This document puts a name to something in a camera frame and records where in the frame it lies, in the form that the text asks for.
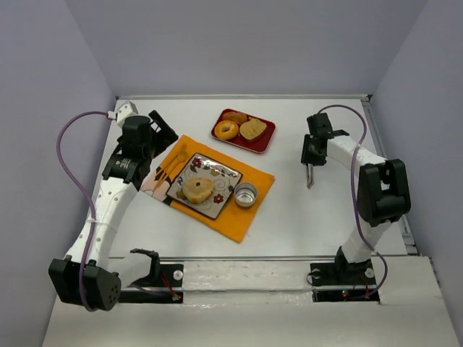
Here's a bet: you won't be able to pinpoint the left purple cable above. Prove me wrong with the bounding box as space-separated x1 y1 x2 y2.
56 110 114 312

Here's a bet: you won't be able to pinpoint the wooden spoon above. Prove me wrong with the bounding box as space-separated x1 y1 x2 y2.
162 151 188 184

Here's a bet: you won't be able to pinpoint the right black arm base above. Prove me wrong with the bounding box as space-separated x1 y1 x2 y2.
306 252 380 303

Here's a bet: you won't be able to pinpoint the sliced bread roll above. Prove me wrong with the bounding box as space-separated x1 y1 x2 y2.
239 118 267 142

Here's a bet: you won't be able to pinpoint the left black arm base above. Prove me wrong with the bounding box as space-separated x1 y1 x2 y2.
116 249 184 304

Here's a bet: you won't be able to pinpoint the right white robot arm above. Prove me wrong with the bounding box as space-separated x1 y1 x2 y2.
301 112 411 286

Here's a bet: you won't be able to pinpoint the small metal cup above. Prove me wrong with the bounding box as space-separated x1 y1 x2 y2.
234 182 258 208

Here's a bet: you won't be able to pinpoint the wooden fork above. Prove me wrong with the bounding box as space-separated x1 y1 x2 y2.
158 144 187 181

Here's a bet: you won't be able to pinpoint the orange cloth placemat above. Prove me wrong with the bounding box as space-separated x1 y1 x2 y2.
142 135 275 243

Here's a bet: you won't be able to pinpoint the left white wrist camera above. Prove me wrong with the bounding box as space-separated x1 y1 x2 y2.
106 101 138 128

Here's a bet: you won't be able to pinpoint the metal serving tongs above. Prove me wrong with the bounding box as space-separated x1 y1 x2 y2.
306 164 315 189

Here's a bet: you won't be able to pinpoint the brown croissant bread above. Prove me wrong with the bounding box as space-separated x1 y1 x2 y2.
221 111 248 124

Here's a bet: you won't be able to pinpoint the yellow glazed bagel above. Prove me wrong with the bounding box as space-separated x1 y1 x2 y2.
213 120 239 141

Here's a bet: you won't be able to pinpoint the pale plain bagel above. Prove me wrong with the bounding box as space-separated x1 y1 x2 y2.
182 178 214 204

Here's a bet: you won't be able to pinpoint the square floral ceramic plate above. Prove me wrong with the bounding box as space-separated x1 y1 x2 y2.
166 153 242 220

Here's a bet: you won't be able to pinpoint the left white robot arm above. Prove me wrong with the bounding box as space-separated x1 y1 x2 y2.
48 105 178 312

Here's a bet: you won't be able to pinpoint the red rectangular tray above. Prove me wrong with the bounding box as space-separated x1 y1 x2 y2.
211 108 276 154

